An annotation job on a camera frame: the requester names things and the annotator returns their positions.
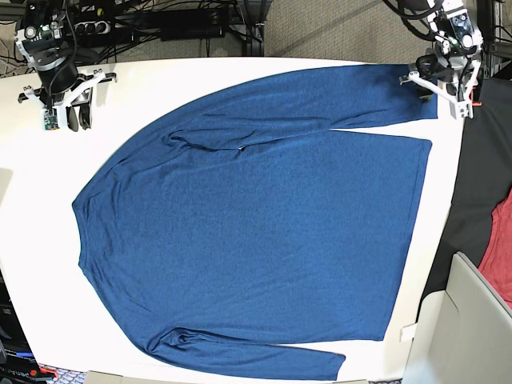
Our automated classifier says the black aluminium frame post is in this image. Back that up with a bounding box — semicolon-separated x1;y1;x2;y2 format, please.
236;0;271;57

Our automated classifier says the blue long-sleeve shirt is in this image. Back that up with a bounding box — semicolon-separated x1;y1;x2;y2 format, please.
72;65;438;381

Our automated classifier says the dark grey cloth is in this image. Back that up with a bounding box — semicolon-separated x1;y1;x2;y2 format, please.
422;78;511;298

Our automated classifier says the red cloth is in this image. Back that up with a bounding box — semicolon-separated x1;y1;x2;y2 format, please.
478;198;512;310

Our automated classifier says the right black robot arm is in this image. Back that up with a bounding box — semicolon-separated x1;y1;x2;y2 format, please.
14;1;117;132

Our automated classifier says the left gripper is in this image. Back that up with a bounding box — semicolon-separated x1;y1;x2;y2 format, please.
399;43;480;110

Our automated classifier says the white power strip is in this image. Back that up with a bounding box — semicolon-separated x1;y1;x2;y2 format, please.
75;21;110;35

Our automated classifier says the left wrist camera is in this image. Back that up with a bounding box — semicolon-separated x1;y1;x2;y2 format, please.
448;96;474;120

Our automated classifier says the small red clamp bottom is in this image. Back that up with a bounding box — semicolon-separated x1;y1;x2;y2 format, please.
30;367;58;380

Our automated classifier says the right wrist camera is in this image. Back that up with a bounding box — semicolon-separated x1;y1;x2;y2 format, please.
42;109;59;130

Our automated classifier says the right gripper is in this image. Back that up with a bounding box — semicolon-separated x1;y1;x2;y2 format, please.
18;65;117;131

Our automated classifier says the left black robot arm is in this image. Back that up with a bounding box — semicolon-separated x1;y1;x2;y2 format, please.
384;1;483;119

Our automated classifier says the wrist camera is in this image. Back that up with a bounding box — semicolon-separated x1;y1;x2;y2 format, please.
448;96;474;120
42;109;59;130

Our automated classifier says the black box with label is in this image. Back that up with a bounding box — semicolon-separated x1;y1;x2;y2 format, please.
1;278;36;383

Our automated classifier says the grey plastic bin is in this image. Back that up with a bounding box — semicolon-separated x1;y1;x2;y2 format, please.
402;252;511;383

